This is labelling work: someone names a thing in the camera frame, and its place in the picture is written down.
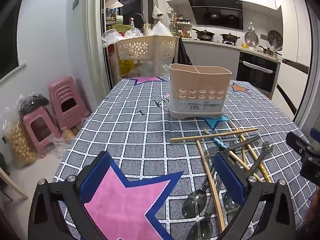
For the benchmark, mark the crumpled clear plastic bags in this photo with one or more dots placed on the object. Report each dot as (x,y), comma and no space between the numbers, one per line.
(112,37)

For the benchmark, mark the single pink plastic stool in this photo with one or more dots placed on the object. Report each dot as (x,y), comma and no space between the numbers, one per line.
(40,130)

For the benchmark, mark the stack of pink plastic stools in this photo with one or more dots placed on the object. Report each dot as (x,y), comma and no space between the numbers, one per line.
(67,100)

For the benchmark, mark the small metal pot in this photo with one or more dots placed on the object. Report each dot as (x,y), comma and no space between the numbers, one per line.
(268,51)

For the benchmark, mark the curved kitchen faucet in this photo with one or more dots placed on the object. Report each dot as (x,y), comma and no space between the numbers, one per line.
(138,17)

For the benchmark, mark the yellow bowl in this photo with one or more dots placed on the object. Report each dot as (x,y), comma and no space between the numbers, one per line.
(245,46)

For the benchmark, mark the bag of yellow round items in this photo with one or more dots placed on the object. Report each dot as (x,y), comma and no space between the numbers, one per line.
(21,145)

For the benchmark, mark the round dark egg pan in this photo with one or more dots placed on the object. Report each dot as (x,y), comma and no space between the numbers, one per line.
(274,37)

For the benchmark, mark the spray bottle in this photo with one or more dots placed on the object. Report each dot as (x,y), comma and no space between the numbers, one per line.
(131,22)

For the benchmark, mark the spice rack with bottles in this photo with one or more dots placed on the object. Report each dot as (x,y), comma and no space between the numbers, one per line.
(180,25)

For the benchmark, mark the green plastic basin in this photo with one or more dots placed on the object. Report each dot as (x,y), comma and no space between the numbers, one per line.
(121,27)

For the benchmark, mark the beige plastic utensil holder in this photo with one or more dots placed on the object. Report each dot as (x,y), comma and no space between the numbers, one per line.
(200,90)

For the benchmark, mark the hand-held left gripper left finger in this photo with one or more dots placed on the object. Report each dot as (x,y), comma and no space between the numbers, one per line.
(96,172)

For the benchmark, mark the dark wall switch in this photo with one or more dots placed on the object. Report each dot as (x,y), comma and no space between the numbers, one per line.
(75,2)

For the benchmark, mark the bag of black items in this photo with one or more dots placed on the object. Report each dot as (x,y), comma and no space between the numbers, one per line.
(32,102)

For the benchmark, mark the black hanging bag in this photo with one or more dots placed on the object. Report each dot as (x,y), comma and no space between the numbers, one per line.
(183,52)

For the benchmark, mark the round metal steamer rack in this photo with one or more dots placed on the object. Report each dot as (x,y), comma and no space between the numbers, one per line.
(250,38)

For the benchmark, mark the black built-in oven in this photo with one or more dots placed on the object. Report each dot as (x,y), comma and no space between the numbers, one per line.
(257,70)

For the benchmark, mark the dark lidded pan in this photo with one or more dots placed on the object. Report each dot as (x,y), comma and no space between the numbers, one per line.
(228,37)

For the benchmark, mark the clear plastic bag on floor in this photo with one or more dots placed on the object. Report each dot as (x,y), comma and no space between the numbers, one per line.
(62,142)

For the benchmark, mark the black wok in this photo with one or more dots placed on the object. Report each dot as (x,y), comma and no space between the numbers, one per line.
(205,33)

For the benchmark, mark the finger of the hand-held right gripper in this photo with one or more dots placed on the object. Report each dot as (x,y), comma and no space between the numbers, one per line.
(297,142)

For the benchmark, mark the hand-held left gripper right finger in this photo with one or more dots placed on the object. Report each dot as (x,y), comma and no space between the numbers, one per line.
(228,177)

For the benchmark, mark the hanging white plastic bag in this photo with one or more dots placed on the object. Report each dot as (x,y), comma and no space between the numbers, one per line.
(157,11)

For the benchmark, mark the blue patterned wooden chopstick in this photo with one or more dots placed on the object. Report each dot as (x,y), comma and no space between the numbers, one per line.
(221,143)

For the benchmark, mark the grey checked star tablecloth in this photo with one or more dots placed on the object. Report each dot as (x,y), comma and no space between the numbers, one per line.
(125,130)

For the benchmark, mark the beige flower-hole basket rack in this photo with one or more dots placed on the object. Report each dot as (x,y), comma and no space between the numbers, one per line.
(145,47)

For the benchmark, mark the person's right forearm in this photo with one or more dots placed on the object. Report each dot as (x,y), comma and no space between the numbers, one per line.
(312,205)

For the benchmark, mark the yellow oil bottle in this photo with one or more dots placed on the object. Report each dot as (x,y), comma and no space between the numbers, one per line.
(127,65)

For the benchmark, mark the black range hood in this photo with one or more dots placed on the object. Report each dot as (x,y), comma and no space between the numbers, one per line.
(216,13)

